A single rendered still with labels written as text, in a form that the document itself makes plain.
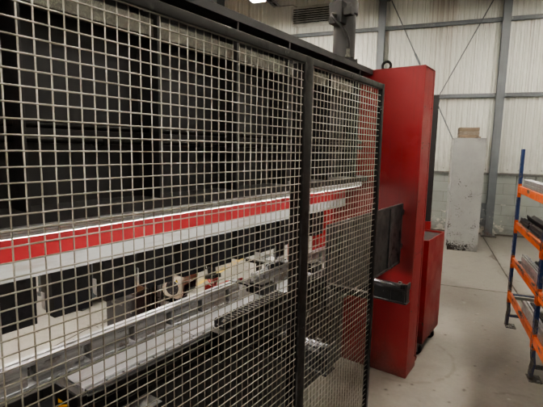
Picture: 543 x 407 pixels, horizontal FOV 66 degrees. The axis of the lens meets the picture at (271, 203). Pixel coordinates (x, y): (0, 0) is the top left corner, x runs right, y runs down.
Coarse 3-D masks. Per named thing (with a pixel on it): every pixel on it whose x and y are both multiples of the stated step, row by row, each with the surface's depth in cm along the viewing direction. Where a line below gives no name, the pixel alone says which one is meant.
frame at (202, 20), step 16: (112, 0) 76; (128, 0) 77; (144, 0) 80; (176, 16) 86; (192, 16) 90; (208, 32) 96; (224, 32) 98; (240, 32) 103; (272, 48) 114; (288, 48) 120; (320, 64) 136; (368, 80) 168; (384, 96) 182; (368, 288) 193; (368, 304) 194; (368, 320) 195; (368, 336) 195; (368, 352) 196; (368, 368) 198
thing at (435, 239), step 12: (432, 240) 341; (432, 252) 345; (432, 264) 348; (432, 276) 352; (420, 288) 340; (432, 288) 356; (420, 300) 341; (432, 300) 360; (420, 312) 342; (432, 312) 364; (420, 324) 343; (432, 324) 368; (420, 336) 344; (420, 348) 349
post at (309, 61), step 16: (304, 64) 129; (304, 80) 129; (304, 96) 130; (304, 112) 130; (304, 128) 131; (304, 144) 132; (304, 160) 133; (304, 176) 134; (304, 192) 135; (304, 208) 136; (304, 224) 136; (304, 240) 137; (288, 256) 139; (304, 256) 138; (288, 272) 140; (304, 272) 139; (288, 288) 140; (304, 288) 140; (288, 304) 141; (304, 304) 141; (288, 320) 142; (304, 320) 142; (288, 336) 142; (304, 336) 144; (288, 352) 143; (304, 352) 145; (288, 368) 144
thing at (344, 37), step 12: (336, 0) 281; (348, 0) 278; (336, 12) 275; (348, 12) 272; (336, 24) 281; (348, 24) 281; (336, 36) 285; (348, 36) 264; (336, 48) 285; (348, 48) 264
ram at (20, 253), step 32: (320, 192) 294; (128, 224) 167; (160, 224) 180; (192, 224) 196; (224, 224) 214; (256, 224) 237; (0, 256) 130; (32, 256) 138; (64, 256) 147; (96, 256) 157
